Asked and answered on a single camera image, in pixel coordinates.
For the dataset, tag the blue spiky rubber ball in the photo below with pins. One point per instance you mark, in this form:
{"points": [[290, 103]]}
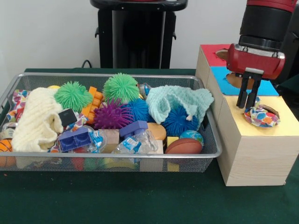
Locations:
{"points": [[139, 109], [177, 121]]}

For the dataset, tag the purple toy building brick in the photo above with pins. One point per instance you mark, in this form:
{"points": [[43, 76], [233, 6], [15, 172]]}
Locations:
{"points": [[73, 141]]}

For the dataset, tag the purple spiky rubber ball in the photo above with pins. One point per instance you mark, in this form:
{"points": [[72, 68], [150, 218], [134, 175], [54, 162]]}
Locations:
{"points": [[112, 115]]}

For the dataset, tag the brown toy football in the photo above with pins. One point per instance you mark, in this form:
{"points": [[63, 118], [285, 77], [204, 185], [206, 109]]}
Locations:
{"points": [[183, 145]]}

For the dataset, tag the cream knitted cloth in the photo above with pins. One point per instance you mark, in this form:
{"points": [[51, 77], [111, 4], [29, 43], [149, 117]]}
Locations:
{"points": [[35, 121]]}

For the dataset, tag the globe print ball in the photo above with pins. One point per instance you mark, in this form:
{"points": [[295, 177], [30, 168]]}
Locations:
{"points": [[191, 136]]}

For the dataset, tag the polka dot cloth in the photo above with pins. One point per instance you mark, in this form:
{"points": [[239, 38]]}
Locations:
{"points": [[264, 117]]}

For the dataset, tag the black upright panel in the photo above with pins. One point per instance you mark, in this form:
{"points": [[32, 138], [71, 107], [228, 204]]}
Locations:
{"points": [[294, 46]]}

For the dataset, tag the dark green table cloth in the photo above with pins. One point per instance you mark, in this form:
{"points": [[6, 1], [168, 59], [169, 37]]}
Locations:
{"points": [[140, 198], [292, 86]]}

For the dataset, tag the wooden box with three holes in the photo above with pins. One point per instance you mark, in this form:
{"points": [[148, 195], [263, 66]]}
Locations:
{"points": [[257, 158]]}

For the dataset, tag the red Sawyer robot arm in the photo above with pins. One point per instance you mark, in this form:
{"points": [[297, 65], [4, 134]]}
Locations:
{"points": [[264, 23]]}

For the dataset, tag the mint knitted cloth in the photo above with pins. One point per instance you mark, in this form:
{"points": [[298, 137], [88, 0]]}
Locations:
{"points": [[163, 102]]}

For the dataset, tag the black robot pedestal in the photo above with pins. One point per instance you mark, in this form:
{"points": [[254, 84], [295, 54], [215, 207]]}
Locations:
{"points": [[137, 35]]}

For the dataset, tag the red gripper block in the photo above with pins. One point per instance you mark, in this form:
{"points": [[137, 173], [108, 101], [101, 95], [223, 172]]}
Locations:
{"points": [[257, 64]]}

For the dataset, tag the green spiky rubber ball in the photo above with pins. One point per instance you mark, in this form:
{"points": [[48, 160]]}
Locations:
{"points": [[120, 87], [72, 95]]}

